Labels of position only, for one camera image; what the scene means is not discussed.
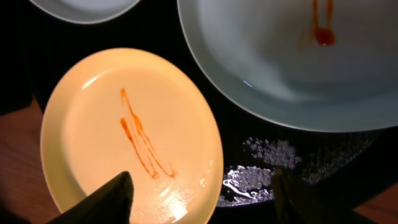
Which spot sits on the round black tray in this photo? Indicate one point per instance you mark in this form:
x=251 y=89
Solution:
x=358 y=169

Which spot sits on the pale green plate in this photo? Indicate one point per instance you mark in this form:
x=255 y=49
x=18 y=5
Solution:
x=328 y=66

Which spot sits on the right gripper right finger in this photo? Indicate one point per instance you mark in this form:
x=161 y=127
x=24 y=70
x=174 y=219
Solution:
x=298 y=202

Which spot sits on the light blue plate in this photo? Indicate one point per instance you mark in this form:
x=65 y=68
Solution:
x=85 y=11

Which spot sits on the yellow plate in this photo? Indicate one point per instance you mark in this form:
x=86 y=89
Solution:
x=130 y=110

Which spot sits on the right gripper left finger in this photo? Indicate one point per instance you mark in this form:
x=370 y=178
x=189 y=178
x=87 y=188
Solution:
x=111 y=203

